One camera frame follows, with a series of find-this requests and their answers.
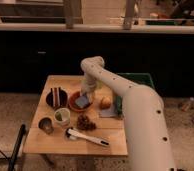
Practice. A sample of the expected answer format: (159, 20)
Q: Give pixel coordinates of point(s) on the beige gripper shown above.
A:
(90, 95)

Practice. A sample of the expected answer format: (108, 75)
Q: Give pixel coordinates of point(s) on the blue sponge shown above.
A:
(82, 101)

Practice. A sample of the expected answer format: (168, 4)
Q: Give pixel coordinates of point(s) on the red bowl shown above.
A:
(73, 106)

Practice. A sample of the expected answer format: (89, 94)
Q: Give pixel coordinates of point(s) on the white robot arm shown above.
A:
(147, 139)

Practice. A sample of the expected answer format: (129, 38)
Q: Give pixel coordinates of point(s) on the black bowl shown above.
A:
(63, 98)

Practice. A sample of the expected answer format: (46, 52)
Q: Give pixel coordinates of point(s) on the green translucent cup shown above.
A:
(99, 84)

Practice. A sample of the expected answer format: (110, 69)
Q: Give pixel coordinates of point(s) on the orange fruit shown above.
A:
(105, 103)

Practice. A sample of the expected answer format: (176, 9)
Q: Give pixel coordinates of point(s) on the bunch of dark grapes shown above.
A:
(84, 123)

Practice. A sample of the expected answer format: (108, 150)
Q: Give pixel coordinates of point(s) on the brown striped block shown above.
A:
(56, 97)

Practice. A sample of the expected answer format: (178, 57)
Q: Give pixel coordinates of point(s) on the white mug with green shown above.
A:
(62, 116)

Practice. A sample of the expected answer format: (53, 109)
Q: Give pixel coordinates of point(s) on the wooden table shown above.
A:
(110, 129)

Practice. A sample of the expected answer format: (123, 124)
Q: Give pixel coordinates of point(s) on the white black-tipped brush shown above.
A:
(71, 132)

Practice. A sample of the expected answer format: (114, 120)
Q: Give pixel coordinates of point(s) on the dark metal cup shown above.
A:
(45, 124)

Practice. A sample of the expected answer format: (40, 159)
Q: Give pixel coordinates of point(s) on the green plastic tray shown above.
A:
(140, 78)

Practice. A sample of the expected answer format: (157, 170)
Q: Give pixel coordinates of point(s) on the black chair frame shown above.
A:
(12, 161)

